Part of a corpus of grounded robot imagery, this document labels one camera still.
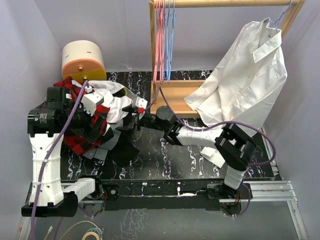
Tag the black garment in pile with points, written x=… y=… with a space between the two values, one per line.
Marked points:
x=123 y=152

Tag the green laundry basket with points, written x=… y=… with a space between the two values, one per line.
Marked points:
x=122 y=92

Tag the white shirt on hanger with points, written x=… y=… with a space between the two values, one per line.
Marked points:
x=245 y=84

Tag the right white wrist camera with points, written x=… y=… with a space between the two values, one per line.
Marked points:
x=139 y=105

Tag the grey garment in pile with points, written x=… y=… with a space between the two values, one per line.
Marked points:
x=101 y=151

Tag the blue hanger holding shirt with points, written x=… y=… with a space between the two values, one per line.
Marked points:
x=278 y=21

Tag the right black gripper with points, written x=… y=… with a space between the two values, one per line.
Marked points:
x=130 y=128

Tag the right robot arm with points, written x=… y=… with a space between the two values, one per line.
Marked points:
x=231 y=142

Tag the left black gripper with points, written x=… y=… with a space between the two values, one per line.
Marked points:
x=88 y=132

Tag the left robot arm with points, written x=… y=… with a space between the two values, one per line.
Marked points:
x=46 y=125

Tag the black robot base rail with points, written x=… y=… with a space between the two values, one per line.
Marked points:
x=157 y=194

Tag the red black plaid shirt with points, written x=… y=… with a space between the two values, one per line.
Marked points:
x=70 y=96

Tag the aluminium frame rail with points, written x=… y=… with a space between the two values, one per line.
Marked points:
x=262 y=191

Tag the wooden clothes rack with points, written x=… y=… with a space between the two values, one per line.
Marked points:
x=174 y=93

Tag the cream cylindrical drum toy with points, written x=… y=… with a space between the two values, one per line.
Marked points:
x=82 y=60

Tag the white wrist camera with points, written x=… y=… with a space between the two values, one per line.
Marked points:
x=139 y=105
x=91 y=100

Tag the pink wire hanger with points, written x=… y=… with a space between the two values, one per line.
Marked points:
x=158 y=73

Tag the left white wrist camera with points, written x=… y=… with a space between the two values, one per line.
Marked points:
x=91 y=100

